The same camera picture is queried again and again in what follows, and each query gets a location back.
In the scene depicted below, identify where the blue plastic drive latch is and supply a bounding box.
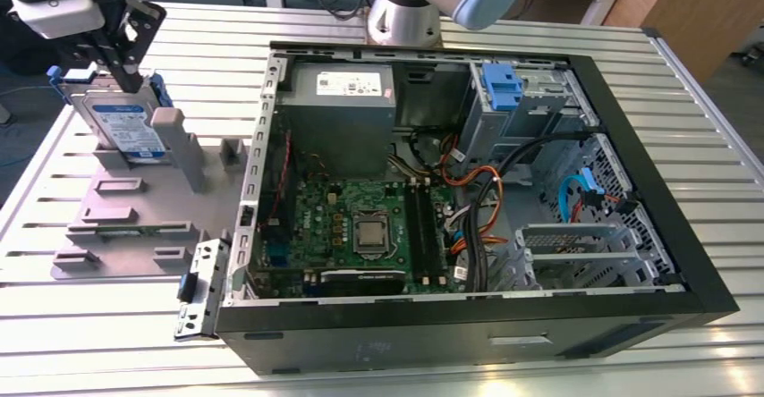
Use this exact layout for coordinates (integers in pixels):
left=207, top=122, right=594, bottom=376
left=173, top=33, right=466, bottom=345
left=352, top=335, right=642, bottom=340
left=481, top=63, right=523, bottom=112

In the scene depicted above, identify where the hinged metal slot bracket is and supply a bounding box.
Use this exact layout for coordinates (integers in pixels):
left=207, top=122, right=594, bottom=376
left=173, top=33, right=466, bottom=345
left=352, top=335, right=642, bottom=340
left=172, top=238, right=232, bottom=342

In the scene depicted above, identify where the orange yellow wire bundle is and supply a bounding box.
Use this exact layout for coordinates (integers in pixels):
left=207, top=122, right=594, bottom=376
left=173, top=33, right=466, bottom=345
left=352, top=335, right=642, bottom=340
left=438, top=132, right=509, bottom=255

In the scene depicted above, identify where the black graphics card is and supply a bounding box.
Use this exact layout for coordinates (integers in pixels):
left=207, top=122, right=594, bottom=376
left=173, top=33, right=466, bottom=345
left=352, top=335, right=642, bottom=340
left=302, top=269, right=407, bottom=298

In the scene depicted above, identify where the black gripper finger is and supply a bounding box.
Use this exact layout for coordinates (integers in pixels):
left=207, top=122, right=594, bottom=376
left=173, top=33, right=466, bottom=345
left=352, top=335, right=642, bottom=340
left=61, top=32, right=100, bottom=67
left=88, top=2, right=168, bottom=95

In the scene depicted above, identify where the black RAM slot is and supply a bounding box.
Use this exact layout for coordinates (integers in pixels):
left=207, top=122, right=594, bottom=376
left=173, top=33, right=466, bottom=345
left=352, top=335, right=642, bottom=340
left=419, top=177, right=450, bottom=284
left=403, top=177, right=433, bottom=285

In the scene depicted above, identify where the green motherboard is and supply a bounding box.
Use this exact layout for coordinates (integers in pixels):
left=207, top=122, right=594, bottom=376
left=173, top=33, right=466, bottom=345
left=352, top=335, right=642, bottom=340
left=255, top=177, right=473, bottom=291

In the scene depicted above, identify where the silver metal disk bay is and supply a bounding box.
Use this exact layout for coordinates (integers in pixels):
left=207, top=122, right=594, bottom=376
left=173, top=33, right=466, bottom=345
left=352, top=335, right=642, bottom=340
left=511, top=223, right=664, bottom=291

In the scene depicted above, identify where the silver CPU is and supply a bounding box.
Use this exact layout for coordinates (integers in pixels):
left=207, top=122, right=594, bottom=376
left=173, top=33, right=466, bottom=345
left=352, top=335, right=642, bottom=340
left=355, top=222, right=387, bottom=249

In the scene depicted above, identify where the black office chair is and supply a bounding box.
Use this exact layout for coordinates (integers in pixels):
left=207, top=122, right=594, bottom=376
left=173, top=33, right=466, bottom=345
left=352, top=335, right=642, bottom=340
left=0, top=12, right=64, bottom=76

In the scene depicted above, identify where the wire with black connector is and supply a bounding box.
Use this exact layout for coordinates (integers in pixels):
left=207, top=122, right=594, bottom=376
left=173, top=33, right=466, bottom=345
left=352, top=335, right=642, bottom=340
left=569, top=190, right=644, bottom=224

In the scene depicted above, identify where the grey metal drive cage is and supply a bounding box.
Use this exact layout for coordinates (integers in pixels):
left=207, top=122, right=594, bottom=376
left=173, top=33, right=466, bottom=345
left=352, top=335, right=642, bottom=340
left=458, top=61, right=598, bottom=161

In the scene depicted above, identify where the wooden cabinet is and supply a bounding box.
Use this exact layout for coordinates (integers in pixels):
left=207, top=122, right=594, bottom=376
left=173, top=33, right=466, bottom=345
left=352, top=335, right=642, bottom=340
left=605, top=0, right=764, bottom=85

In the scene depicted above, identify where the black open PC case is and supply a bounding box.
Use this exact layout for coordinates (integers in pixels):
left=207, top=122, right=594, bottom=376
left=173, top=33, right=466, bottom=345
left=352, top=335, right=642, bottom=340
left=214, top=41, right=741, bottom=376

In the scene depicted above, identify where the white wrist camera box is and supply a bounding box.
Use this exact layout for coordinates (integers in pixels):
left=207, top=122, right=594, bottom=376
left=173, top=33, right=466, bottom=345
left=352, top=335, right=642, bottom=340
left=5, top=0, right=107, bottom=40

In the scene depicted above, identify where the CPU socket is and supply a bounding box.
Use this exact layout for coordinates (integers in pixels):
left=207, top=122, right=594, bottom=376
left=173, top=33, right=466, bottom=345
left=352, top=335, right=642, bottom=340
left=350, top=208, right=393, bottom=260

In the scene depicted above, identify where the grey power supply unit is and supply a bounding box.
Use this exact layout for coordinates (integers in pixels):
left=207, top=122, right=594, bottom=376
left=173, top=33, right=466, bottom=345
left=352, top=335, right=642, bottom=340
left=276, top=61, right=399, bottom=182

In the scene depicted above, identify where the black cable bundle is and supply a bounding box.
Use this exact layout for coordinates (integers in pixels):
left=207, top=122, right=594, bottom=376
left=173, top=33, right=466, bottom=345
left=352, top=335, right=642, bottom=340
left=465, top=132, right=590, bottom=293

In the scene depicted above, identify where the grey parts rack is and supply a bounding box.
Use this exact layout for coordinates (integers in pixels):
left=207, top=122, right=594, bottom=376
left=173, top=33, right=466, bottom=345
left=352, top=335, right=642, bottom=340
left=51, top=106, right=251, bottom=282

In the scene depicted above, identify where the green RAM stick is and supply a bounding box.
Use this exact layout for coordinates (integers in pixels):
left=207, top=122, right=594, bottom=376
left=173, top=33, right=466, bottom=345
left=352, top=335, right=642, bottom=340
left=95, top=225, right=163, bottom=238

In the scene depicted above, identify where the hard disk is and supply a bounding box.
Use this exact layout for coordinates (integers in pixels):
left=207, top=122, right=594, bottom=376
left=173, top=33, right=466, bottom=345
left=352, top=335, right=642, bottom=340
left=45, top=65, right=175, bottom=164

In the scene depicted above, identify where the blue data wire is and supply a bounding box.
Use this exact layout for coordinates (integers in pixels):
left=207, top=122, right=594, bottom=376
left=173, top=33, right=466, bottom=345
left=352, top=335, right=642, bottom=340
left=558, top=168, right=601, bottom=224

